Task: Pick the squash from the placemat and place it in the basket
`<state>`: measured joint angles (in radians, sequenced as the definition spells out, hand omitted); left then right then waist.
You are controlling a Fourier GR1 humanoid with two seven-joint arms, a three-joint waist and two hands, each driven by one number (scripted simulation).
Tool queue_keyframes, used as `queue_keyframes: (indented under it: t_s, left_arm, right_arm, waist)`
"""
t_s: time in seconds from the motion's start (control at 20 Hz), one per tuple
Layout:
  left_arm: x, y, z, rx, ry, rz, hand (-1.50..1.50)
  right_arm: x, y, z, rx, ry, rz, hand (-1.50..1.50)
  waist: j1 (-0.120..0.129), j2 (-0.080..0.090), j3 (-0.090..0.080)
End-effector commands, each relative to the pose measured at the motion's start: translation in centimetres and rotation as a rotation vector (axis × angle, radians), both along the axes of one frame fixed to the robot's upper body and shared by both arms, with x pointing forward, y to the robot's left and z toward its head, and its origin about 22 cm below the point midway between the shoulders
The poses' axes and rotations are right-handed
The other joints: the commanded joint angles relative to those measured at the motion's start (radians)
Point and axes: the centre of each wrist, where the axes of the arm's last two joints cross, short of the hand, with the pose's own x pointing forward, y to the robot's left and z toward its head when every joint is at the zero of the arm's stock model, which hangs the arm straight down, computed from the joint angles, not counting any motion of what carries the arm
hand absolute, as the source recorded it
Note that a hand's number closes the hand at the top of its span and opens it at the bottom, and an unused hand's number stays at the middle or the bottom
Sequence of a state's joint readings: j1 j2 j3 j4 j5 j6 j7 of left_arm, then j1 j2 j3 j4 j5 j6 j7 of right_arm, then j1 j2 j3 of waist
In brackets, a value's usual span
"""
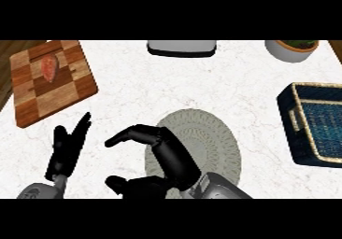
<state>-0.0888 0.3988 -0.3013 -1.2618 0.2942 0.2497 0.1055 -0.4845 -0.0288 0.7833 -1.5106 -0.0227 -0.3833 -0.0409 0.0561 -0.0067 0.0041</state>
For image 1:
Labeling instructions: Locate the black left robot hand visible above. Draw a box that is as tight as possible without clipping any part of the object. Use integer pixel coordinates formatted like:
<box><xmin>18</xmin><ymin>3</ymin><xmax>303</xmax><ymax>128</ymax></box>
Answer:
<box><xmin>45</xmin><ymin>111</ymin><xmax>95</xmax><ymax>183</ymax></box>

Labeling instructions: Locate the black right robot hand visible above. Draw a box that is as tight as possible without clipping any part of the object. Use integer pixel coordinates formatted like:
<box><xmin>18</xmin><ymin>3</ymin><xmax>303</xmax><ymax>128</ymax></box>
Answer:
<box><xmin>104</xmin><ymin>123</ymin><xmax>204</xmax><ymax>200</ymax></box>

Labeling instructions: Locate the round grey woven placemat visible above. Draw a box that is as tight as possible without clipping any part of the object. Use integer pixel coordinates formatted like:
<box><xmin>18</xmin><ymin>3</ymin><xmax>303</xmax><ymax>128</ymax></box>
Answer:
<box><xmin>143</xmin><ymin>108</ymin><xmax>244</xmax><ymax>200</ymax></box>

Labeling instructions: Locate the dark blue wicker basket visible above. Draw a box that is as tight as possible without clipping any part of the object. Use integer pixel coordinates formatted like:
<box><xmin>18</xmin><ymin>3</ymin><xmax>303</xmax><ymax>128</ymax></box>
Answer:
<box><xmin>276</xmin><ymin>81</ymin><xmax>342</xmax><ymax>170</ymax></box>

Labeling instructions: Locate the checkered wooden cutting board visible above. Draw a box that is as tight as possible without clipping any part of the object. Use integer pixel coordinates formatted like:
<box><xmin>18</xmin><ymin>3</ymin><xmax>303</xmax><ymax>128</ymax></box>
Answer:
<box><xmin>9</xmin><ymin>39</ymin><xmax>99</xmax><ymax>129</ymax></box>

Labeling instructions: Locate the raw pink meat piece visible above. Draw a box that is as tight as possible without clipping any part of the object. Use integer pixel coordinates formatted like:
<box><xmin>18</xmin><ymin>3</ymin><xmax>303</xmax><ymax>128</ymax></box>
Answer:
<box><xmin>39</xmin><ymin>53</ymin><xmax>61</xmax><ymax>83</ymax></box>

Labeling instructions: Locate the white and black appliance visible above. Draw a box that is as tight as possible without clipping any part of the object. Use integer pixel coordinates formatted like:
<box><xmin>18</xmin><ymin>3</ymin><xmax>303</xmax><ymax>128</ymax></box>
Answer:
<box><xmin>146</xmin><ymin>39</ymin><xmax>219</xmax><ymax>59</ymax></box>

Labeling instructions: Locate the white plant pot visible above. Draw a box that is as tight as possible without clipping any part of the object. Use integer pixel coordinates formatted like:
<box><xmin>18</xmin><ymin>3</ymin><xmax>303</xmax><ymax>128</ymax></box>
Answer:
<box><xmin>264</xmin><ymin>39</ymin><xmax>320</xmax><ymax>63</ymax></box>

